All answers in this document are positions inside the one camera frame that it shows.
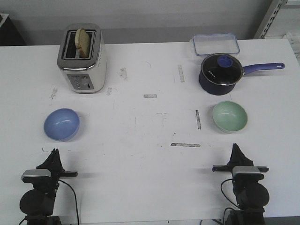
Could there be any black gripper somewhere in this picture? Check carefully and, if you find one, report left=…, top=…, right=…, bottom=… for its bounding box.
left=212, top=143, right=269, bottom=175
left=36, top=149, right=78, bottom=188

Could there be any blue bowl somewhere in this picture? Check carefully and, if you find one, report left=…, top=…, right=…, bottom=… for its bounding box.
left=44, top=108, right=80, bottom=142

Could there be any green bowl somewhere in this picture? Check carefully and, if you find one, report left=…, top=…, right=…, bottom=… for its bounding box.
left=212, top=101, right=248, bottom=133

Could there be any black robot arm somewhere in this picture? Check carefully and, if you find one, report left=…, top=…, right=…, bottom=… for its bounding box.
left=19, top=149, right=78, bottom=225
left=212, top=143, right=270, bottom=225

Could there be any glass pot lid blue knob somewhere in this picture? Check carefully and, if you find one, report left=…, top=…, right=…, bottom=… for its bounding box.
left=201, top=53, right=244, bottom=86

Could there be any white and silver toaster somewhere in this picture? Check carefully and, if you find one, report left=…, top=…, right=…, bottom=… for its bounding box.
left=57, top=23, right=107, bottom=93

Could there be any clear plastic food container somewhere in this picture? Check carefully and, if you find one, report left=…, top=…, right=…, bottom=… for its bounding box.
left=191, top=33, right=240, bottom=56

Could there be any toast slice in toaster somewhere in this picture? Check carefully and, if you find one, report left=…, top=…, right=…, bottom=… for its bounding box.
left=75, top=29, right=90, bottom=58

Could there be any black object at left edge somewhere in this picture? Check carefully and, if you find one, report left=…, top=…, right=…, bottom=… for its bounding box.
left=0, top=13, right=27, bottom=46

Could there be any grey metal shelf upright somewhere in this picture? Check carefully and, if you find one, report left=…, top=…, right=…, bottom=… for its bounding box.
left=253, top=0, right=287, bottom=39

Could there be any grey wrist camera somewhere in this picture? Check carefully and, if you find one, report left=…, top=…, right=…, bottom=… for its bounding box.
left=21, top=169, right=51, bottom=184
left=232, top=166, right=264, bottom=181

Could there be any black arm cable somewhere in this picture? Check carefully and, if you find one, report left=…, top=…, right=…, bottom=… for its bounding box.
left=57, top=180, right=80, bottom=225
left=220, top=178, right=240, bottom=225

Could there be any blue saucepan with handle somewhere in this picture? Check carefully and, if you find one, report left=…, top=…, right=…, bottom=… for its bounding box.
left=199, top=53, right=285, bottom=96

